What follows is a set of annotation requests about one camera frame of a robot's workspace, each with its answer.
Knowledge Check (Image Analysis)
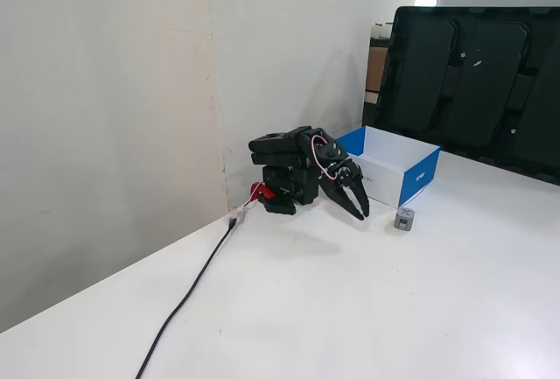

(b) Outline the large black plastic tray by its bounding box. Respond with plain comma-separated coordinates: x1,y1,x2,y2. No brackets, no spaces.
373,4,560,187

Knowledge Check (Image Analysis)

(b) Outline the brown cardboard carton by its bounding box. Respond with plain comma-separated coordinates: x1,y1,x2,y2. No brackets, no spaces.
363,45,389,105

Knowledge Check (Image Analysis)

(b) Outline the black power cable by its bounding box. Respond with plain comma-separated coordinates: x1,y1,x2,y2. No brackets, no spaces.
134,216,240,379

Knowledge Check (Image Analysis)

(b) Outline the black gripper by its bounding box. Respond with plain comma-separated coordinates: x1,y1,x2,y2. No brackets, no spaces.
318,158,371,221

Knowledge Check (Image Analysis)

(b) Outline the red plastic clamp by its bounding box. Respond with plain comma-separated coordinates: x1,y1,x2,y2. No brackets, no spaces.
247,180,277,202

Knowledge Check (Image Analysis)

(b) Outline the blue and white cardboard box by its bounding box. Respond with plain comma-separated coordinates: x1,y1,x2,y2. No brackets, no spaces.
335,124,442,210

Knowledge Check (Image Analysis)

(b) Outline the white tape wad on cable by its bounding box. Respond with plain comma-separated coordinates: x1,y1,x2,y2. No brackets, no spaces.
226,203,254,223

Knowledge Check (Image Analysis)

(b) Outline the small gray block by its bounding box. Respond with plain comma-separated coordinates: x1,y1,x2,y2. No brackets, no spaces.
394,207,417,234

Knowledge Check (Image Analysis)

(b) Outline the pink and white servo wire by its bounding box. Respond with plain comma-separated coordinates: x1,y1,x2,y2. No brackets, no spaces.
308,133,337,184

